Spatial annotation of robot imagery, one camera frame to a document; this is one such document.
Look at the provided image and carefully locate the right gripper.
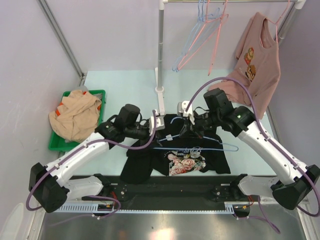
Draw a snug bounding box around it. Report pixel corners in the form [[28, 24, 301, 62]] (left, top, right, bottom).
[[180, 109, 221, 138]]

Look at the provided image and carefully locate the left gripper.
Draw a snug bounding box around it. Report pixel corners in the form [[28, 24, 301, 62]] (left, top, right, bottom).
[[124, 122, 162, 149]]

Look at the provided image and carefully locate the black t-shirt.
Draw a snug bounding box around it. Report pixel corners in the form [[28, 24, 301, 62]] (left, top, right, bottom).
[[120, 130, 231, 184]]

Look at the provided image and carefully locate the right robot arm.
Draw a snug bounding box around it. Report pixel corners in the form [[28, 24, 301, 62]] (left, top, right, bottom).
[[177, 88, 320, 210]]

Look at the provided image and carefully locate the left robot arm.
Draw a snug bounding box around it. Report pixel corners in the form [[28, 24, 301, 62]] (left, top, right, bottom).
[[25, 104, 158, 213]]

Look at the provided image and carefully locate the pink mario t-shirt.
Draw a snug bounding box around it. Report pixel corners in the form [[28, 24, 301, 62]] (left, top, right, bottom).
[[207, 11, 281, 120]]

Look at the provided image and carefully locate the pink hanger holding shirt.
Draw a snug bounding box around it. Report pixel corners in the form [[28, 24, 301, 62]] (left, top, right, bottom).
[[266, 0, 291, 43]]

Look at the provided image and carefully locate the beige garment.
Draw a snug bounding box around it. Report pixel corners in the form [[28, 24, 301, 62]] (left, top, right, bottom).
[[48, 89, 103, 146]]

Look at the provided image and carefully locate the green plastic bin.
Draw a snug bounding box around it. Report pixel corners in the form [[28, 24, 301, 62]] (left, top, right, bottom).
[[48, 89, 106, 152]]

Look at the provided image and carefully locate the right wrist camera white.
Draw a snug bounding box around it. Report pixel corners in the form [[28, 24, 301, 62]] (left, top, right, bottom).
[[177, 100, 195, 125]]

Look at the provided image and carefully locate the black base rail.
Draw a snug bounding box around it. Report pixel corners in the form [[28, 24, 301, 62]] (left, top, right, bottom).
[[82, 174, 276, 211]]

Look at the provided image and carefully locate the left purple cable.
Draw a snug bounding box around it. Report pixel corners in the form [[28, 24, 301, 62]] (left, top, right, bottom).
[[26, 114, 161, 223]]

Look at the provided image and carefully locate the purple cable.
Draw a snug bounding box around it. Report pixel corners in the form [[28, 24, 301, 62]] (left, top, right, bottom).
[[26, 114, 161, 223], [186, 76, 320, 233]]

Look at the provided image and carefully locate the white cable duct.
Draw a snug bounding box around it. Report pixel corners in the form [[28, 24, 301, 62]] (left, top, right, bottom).
[[55, 202, 235, 215]]

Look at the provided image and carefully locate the pink wire hanger middle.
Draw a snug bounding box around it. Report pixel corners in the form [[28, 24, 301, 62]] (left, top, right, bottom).
[[207, 0, 229, 76]]

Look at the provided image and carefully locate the pink wire hanger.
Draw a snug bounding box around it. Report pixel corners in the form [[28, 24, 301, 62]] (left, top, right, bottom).
[[207, 0, 229, 76], [171, 0, 229, 75]]

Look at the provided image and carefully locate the pink wire hanger left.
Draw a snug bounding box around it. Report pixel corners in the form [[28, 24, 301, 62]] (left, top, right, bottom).
[[171, 0, 229, 75]]

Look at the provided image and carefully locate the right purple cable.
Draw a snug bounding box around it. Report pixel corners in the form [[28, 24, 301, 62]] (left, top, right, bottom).
[[186, 76, 320, 233]]

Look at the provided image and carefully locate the aluminium corner post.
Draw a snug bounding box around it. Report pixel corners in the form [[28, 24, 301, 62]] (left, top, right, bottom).
[[36, 0, 85, 81]]

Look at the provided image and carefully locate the clothes rack metal frame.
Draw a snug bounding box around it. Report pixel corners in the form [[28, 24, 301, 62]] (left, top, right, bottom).
[[154, 0, 306, 116]]

